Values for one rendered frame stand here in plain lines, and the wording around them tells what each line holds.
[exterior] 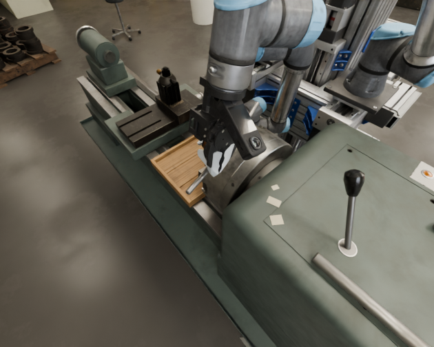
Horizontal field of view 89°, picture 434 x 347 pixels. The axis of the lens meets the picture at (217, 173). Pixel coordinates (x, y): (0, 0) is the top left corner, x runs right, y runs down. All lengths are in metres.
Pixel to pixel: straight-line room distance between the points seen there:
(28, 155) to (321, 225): 2.77
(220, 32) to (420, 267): 0.55
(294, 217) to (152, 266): 1.42
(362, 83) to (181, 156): 0.81
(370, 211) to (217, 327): 1.31
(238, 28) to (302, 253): 0.40
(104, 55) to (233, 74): 1.20
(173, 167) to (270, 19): 0.80
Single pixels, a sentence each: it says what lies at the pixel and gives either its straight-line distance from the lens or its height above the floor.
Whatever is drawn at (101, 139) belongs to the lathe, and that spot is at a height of 0.54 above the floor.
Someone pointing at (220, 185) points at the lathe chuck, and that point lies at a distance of 0.65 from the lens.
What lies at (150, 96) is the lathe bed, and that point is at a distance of 1.54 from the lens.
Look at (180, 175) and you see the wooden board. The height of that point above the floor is 0.88.
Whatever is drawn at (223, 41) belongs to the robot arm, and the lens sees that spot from 0.36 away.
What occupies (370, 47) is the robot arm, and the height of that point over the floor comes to 1.33.
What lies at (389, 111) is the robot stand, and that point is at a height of 1.08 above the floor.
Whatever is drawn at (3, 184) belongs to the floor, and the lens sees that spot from 2.82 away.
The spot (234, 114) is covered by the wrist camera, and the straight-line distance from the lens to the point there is 0.40.
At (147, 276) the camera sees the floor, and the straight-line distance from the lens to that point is 1.81.
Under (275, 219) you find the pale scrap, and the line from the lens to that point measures 0.51.
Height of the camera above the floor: 1.70
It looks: 54 degrees down
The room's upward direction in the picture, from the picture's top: straight up
